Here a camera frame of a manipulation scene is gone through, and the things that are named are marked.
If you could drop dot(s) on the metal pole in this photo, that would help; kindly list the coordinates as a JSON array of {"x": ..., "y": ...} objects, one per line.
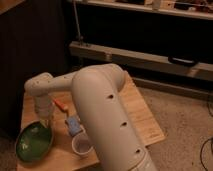
[{"x": 79, "y": 36}]

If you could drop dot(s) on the wooden table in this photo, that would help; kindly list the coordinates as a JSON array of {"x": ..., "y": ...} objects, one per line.
[{"x": 60, "y": 157}]

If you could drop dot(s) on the white paper cup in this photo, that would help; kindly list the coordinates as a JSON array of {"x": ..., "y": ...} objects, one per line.
[{"x": 81, "y": 144}]

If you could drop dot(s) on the long grey metal case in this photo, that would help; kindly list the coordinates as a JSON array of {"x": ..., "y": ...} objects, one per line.
[{"x": 140, "y": 60}]

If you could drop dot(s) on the green ceramic bowl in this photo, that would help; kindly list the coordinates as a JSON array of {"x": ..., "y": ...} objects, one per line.
[{"x": 33, "y": 143}]

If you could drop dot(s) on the black case handle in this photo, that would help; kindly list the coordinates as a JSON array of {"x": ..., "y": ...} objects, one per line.
[{"x": 187, "y": 63}]

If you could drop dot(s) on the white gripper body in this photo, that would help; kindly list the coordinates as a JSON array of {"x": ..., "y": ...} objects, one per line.
[{"x": 47, "y": 121}]

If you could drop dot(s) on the orange snack packet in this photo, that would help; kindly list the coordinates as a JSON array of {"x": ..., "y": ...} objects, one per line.
[{"x": 60, "y": 105}]

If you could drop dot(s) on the blue sponge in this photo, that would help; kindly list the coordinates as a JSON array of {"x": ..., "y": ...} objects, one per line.
[{"x": 73, "y": 125}]

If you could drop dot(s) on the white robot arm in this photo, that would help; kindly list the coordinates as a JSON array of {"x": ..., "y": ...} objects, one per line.
[{"x": 95, "y": 94}]

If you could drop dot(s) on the wooden shelf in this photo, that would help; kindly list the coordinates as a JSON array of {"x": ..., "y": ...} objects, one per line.
[{"x": 142, "y": 8}]

